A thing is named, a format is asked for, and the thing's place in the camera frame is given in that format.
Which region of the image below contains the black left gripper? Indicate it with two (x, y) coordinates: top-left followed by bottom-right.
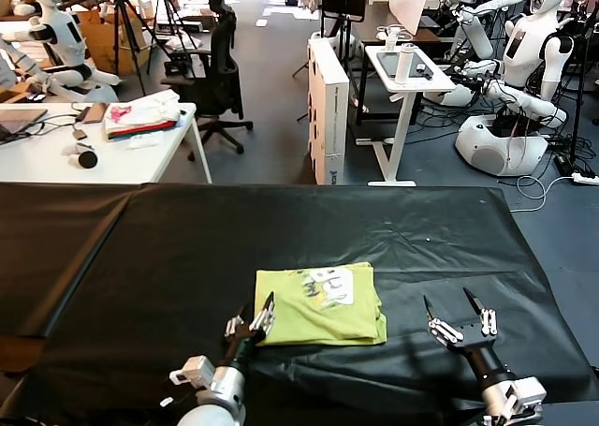
(224, 290), (276, 370)

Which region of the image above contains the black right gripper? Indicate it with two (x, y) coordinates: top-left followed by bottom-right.
(423, 286), (516, 389)

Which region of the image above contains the yellow-green t-shirt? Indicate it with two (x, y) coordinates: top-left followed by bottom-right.
(254, 261), (388, 347)

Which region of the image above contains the stack of folded clothes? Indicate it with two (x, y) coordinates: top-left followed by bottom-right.
(102, 90), (182, 141)

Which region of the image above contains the tall white cardboard box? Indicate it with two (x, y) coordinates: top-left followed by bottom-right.
(306, 37), (350, 186)

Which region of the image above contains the small white standing desk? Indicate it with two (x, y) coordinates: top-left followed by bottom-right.
(354, 44), (458, 187)

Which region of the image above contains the black office chair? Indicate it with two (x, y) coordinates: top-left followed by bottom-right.
(160, 0), (254, 161)

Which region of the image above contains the black light stand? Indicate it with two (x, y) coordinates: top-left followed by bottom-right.
(556, 4), (599, 174)

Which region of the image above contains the brown phone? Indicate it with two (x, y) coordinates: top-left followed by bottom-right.
(81, 103), (110, 125)

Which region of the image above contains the long white desk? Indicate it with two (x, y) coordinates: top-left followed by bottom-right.
(0, 101), (212, 186)

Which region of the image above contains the white insulated bottle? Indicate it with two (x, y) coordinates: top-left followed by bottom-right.
(393, 43), (416, 85)

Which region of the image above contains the white humanoid robot right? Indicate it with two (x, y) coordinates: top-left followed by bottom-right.
(452, 0), (575, 178)

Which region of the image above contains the white humanoid robot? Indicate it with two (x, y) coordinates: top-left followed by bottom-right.
(0, 0), (121, 104)
(452, 0), (575, 178)

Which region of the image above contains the grey tablet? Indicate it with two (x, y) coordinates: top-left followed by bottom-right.
(376, 51), (434, 79)

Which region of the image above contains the small white drone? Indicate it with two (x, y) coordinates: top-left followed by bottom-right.
(376, 25), (416, 52)

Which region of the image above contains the grey laptop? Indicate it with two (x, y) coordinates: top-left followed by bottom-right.
(0, 109), (48, 145)

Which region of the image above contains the brown cardboard box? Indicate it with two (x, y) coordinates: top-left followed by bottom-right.
(74, 8), (155, 76)

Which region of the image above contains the short black tripod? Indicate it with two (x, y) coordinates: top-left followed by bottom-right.
(158, 0), (200, 79)

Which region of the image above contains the white curved board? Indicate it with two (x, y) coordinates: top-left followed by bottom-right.
(389, 0), (434, 37)

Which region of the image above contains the tall black tripod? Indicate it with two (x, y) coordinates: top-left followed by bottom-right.
(110, 0), (163, 97)

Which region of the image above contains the white humanoid robot left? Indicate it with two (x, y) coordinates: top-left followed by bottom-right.
(0, 0), (121, 104)

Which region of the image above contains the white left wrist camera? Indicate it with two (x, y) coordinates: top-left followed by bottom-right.
(168, 356), (216, 389)

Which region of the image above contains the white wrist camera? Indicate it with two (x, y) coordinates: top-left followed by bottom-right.
(507, 376), (548, 422)
(168, 356), (216, 389)

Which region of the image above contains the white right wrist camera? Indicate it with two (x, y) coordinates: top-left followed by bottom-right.
(507, 376), (548, 422)

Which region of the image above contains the white floor cable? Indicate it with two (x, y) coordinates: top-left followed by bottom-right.
(508, 175), (575, 213)

